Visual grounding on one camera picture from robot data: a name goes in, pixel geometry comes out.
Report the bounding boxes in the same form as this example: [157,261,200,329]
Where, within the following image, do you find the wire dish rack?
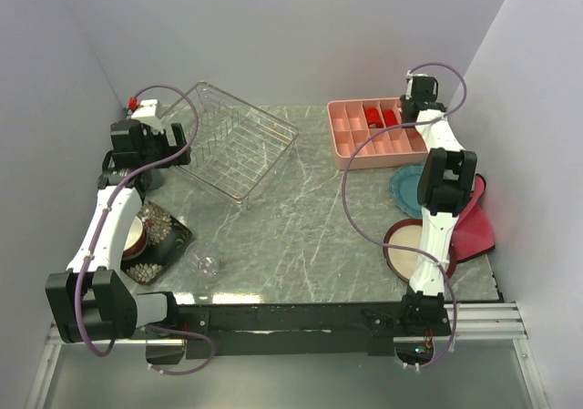
[173,81,299,209]

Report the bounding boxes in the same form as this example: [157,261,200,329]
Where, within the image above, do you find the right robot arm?
[398,73,477,334]

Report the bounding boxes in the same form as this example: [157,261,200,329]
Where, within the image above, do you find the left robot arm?
[45,118,190,345]

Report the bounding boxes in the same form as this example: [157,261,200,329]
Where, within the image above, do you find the green mug cream inside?
[140,169,164,193]

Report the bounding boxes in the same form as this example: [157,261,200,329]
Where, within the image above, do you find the red item in tray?
[363,107,384,129]
[382,108,401,128]

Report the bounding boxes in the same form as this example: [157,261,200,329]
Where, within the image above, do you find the pink compartment tray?
[327,97,428,169]

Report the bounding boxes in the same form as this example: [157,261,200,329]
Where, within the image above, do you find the cream bowl brown stripes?
[122,216,148,261]

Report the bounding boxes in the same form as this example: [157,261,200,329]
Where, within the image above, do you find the teal scalloped plate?
[389,163,424,220]

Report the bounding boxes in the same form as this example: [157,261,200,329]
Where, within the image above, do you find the black floral square plate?
[120,201,195,285]

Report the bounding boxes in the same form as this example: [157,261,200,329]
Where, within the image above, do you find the clear glass cup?
[184,242,220,277]

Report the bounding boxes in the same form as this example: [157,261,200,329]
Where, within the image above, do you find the pink cloth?
[451,173,496,264]

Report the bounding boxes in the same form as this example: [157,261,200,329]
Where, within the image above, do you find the red rimmed cream plate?
[383,219,457,282]

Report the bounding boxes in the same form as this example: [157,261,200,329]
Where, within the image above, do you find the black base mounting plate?
[160,302,453,356]

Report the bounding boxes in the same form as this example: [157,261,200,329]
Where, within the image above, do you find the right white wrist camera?
[405,71,415,99]

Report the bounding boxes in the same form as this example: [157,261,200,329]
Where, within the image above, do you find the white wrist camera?
[405,71,415,99]
[128,97,162,119]

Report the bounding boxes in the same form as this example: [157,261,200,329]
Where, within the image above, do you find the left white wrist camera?
[128,97,162,119]

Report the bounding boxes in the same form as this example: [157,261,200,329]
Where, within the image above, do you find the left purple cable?
[77,84,216,377]

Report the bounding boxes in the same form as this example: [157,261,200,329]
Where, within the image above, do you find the aluminium rail frame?
[26,303,547,408]

